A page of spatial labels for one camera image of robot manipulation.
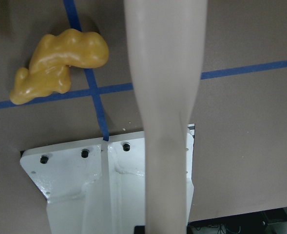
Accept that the beige hand brush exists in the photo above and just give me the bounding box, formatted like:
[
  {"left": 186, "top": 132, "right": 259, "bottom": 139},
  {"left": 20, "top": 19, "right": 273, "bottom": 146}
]
[{"left": 124, "top": 0, "right": 208, "bottom": 234}]

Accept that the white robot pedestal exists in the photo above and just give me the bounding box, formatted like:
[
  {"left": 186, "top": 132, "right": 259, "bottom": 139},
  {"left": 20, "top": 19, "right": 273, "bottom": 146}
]
[{"left": 19, "top": 123, "right": 196, "bottom": 234}]

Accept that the yellow toy ginger root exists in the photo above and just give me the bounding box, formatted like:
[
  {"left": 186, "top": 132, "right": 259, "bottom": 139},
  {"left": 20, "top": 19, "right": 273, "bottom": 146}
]
[{"left": 9, "top": 29, "right": 109, "bottom": 105}]

